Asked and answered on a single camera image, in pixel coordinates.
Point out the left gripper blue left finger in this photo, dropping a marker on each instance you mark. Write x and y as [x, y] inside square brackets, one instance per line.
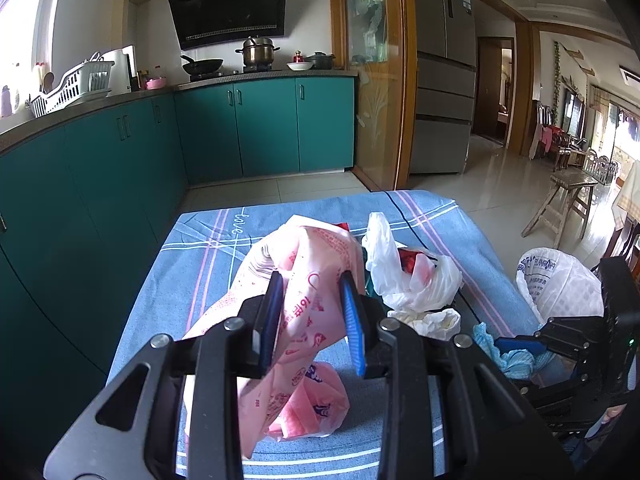
[266, 324]

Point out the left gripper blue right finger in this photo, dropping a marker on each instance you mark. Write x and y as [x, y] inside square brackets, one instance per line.
[357, 326]

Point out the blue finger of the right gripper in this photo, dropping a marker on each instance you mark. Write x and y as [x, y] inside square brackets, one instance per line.
[529, 343]

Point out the blue textured cloth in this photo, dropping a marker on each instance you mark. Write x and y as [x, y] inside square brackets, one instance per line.
[518, 364]

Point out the large pink plastic bag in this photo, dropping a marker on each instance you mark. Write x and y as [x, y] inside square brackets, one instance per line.
[311, 256]

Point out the white plastic bag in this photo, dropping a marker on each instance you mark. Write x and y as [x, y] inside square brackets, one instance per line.
[407, 280]

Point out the white tissue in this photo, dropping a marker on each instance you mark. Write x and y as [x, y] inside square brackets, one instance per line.
[441, 325]

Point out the small pink plastic bag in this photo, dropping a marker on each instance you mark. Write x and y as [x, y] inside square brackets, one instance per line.
[317, 407]

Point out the white lined trash bin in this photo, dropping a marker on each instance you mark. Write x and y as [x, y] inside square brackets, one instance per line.
[557, 285]

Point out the teal kitchen cabinets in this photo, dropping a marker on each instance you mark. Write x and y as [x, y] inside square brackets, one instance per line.
[89, 193]

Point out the blue plaid tablecloth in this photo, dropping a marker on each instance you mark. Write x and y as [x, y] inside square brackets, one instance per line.
[203, 251]

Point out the red paper package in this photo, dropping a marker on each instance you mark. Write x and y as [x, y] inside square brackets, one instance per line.
[342, 225]

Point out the wooden stool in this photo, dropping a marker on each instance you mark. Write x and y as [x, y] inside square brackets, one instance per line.
[571, 192]

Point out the white bowl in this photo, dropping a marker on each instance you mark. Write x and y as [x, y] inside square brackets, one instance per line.
[300, 66]

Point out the dark lidded pot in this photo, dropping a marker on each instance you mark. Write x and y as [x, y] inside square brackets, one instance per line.
[321, 61]

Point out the black wok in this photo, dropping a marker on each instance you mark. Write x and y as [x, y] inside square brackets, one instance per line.
[200, 68]

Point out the steel stock pot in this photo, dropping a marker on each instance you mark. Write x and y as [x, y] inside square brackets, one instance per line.
[257, 51]

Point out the pink bowl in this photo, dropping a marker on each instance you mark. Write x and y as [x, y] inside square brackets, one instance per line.
[156, 83]

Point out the white dish rack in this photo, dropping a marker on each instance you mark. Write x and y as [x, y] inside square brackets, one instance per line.
[88, 81]

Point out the wooden framed glass door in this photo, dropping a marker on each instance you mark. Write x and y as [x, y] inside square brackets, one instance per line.
[376, 39]

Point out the black range hood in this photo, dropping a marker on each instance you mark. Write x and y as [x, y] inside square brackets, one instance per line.
[200, 23]

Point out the grey refrigerator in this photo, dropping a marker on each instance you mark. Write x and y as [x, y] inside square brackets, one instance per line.
[445, 86]

